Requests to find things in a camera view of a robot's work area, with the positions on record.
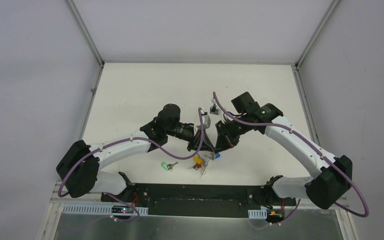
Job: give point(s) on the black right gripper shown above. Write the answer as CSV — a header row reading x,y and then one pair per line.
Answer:
x,y
225,140

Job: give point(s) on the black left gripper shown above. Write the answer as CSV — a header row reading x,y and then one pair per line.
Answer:
x,y
195,141

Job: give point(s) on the blue tag key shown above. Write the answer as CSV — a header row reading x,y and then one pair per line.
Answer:
x,y
216,155

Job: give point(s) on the yellow tag key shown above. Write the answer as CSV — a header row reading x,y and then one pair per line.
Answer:
x,y
198,163

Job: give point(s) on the green tag key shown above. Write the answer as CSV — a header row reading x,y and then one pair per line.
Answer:
x,y
168,166

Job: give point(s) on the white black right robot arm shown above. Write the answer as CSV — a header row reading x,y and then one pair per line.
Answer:
x,y
328,175

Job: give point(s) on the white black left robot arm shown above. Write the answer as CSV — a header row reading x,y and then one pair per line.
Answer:
x,y
82,167

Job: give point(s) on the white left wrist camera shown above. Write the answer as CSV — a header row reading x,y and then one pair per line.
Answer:
x,y
204,121

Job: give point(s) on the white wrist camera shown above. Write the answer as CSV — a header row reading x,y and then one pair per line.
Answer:
x,y
214,110
204,121

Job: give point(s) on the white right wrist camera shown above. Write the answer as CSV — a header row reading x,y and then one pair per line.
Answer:
x,y
214,110

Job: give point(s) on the black robot base mount plate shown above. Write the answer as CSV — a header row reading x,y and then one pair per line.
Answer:
x,y
191,200

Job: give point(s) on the white slotted cable duct right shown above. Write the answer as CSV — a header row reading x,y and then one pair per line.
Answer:
x,y
257,214

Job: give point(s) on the white slotted cable duct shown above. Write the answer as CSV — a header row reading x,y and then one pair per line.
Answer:
x,y
257,214
103,209

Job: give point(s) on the aluminium frame rail right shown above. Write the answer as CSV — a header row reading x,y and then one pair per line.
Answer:
x,y
300,73

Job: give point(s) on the aluminium frame rail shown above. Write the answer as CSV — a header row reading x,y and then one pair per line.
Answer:
x,y
86,64
300,73

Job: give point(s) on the white slotted cable duct left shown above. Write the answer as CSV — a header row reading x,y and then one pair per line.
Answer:
x,y
103,209

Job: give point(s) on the aluminium frame rail left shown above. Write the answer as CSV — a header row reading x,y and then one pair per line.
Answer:
x,y
86,64

